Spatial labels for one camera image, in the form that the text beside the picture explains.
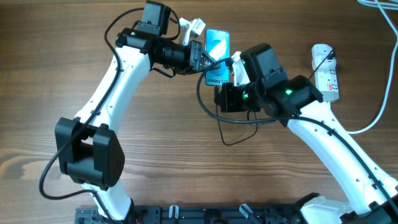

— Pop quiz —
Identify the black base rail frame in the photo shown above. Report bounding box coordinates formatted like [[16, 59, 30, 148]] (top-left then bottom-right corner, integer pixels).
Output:
[[74, 203, 305, 224]]

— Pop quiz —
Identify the white power strip cord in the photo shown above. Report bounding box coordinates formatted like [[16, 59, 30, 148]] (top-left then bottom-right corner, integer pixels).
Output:
[[326, 0, 398, 135]]

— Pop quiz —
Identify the white power strip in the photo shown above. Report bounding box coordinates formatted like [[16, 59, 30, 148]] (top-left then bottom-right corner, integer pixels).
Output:
[[312, 44, 340, 103]]

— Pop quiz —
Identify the Galaxy smartphone cyan screen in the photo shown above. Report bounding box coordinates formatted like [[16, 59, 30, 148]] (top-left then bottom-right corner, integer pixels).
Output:
[[205, 28, 230, 86]]

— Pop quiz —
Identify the white cables top corner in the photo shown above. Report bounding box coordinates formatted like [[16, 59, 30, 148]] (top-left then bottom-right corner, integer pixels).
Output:
[[356, 0, 398, 11]]

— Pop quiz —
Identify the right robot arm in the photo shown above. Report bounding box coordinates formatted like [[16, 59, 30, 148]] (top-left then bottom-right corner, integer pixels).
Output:
[[215, 44, 397, 223]]

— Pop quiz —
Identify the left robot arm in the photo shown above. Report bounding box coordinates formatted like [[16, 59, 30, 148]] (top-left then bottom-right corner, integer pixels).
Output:
[[54, 1, 215, 223]]

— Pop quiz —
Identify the white USB charger plug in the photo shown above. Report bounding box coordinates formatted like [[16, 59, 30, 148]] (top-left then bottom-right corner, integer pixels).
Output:
[[312, 50, 336, 72]]

